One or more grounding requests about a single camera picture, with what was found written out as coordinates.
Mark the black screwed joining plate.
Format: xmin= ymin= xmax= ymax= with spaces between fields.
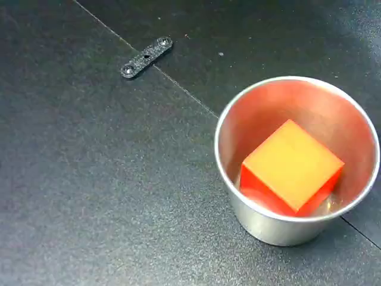
xmin=119 ymin=35 xmax=174 ymax=80

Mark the red cube block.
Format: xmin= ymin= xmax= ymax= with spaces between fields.
xmin=239 ymin=119 xmax=346 ymax=217

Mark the stainless steel cup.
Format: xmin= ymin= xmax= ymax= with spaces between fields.
xmin=214 ymin=75 xmax=381 ymax=248

